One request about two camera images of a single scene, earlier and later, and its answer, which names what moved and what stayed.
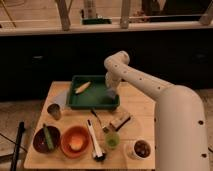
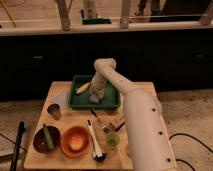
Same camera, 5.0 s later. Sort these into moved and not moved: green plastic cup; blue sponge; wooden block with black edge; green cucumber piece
Moved: blue sponge
Not moved: green plastic cup; green cucumber piece; wooden block with black edge
